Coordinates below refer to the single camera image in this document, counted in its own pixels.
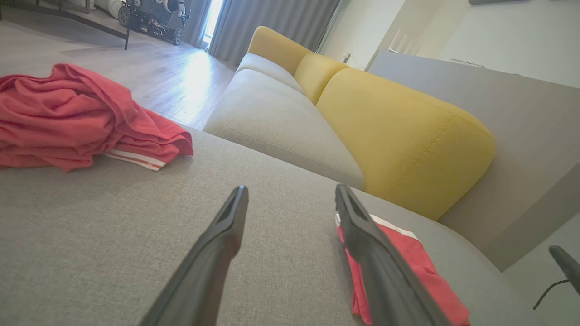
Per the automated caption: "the wide grey curtain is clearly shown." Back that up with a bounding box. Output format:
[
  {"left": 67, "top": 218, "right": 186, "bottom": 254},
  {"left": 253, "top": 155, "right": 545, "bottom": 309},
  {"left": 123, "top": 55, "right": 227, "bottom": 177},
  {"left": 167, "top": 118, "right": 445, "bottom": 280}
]
[{"left": 208, "top": 0, "right": 341, "bottom": 67}]

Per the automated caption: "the thin black cable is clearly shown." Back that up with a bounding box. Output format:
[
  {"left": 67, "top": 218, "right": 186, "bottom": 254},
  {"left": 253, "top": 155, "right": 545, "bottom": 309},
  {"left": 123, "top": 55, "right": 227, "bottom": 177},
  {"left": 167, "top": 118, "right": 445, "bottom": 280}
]
[{"left": 533, "top": 279, "right": 570, "bottom": 311}]

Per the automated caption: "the grey flat panel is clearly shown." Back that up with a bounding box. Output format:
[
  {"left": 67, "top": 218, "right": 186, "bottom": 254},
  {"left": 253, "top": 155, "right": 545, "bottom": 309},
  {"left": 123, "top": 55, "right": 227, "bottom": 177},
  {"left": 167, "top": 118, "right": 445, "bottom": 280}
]
[{"left": 367, "top": 51, "right": 580, "bottom": 272}]

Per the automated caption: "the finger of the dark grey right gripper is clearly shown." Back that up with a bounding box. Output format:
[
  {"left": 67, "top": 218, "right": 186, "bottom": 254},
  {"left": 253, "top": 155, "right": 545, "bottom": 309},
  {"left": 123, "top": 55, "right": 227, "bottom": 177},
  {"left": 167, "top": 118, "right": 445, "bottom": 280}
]
[{"left": 548, "top": 244, "right": 580, "bottom": 297}]

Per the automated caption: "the large yellow sofa back cushion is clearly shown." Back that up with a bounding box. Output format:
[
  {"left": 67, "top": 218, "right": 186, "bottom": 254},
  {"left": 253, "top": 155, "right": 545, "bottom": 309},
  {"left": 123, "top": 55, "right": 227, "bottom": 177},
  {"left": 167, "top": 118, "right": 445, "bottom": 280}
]
[{"left": 316, "top": 68, "right": 497, "bottom": 221}]

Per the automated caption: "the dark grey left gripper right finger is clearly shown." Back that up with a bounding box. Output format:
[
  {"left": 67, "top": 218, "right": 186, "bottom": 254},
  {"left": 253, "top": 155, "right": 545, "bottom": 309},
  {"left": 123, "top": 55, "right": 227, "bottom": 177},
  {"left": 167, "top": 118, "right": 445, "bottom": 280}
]
[{"left": 334, "top": 183, "right": 453, "bottom": 326}]

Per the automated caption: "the white black wheeled robot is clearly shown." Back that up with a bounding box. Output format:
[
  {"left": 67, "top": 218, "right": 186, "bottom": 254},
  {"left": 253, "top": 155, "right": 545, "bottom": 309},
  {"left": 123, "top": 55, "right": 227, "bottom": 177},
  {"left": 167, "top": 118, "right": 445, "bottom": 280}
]
[{"left": 117, "top": 0, "right": 192, "bottom": 46}]

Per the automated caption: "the large grey sofa seat cushion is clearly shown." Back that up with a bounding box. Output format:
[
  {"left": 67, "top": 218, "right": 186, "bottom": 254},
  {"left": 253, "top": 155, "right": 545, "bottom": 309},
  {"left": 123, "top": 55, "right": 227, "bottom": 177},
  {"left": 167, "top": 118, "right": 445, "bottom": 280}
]
[{"left": 203, "top": 68, "right": 365, "bottom": 191}]

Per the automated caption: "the red garment white trim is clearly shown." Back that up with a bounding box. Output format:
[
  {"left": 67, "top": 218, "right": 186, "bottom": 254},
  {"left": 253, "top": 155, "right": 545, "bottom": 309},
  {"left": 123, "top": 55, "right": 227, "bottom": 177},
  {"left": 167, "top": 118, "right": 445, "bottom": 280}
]
[{"left": 334, "top": 213, "right": 472, "bottom": 326}]

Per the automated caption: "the white slatted rack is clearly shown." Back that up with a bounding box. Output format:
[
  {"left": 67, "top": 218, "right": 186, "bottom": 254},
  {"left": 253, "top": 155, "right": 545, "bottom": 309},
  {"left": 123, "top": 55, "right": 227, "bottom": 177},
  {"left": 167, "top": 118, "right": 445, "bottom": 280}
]
[{"left": 387, "top": 29, "right": 422, "bottom": 57}]

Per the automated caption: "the small grey sofa seat cushion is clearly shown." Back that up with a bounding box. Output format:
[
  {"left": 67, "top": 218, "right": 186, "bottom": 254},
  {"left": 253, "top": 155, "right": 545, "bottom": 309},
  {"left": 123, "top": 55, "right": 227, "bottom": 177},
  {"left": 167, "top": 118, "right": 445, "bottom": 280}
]
[{"left": 236, "top": 53, "right": 304, "bottom": 93}]

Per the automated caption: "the grey and yellow sofa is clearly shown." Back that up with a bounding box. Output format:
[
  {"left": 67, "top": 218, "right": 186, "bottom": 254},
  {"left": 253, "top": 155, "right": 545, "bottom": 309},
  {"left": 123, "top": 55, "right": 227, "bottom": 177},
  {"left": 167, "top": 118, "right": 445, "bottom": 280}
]
[{"left": 0, "top": 122, "right": 546, "bottom": 326}]

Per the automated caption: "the narrow grey curtain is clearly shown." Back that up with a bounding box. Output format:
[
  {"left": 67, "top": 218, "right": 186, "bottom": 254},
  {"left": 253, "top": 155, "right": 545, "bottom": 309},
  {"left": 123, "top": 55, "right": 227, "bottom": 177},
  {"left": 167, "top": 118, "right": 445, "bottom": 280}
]
[{"left": 184, "top": 0, "right": 213, "bottom": 49}]

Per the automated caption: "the red jersey black number print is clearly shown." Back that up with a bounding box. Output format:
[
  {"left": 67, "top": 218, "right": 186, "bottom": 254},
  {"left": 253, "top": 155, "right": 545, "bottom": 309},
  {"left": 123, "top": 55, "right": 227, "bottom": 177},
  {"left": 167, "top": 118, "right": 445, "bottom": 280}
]
[{"left": 0, "top": 63, "right": 194, "bottom": 173}]

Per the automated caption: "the dark metal frame table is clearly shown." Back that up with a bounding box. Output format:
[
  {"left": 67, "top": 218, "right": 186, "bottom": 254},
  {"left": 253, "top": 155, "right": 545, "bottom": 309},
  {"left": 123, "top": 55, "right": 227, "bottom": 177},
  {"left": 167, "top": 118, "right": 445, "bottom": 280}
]
[{"left": 0, "top": 0, "right": 136, "bottom": 50}]

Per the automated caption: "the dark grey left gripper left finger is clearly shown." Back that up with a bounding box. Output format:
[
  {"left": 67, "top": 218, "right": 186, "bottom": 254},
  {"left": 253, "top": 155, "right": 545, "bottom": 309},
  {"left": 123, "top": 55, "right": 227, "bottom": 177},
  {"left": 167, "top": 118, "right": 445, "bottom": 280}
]
[{"left": 137, "top": 185, "right": 250, "bottom": 326}]

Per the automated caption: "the yellow sofa end cushion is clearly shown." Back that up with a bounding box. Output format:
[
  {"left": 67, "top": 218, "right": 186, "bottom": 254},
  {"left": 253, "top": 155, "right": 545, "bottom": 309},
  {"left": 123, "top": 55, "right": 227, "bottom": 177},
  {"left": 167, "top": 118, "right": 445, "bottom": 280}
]
[{"left": 247, "top": 26, "right": 313, "bottom": 75}]

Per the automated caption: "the small yellow sofa back cushion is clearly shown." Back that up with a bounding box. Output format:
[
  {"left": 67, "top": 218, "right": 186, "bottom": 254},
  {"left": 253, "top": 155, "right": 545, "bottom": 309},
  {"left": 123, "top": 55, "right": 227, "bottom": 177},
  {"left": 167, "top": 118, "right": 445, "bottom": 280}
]
[{"left": 294, "top": 52, "right": 349, "bottom": 105}]

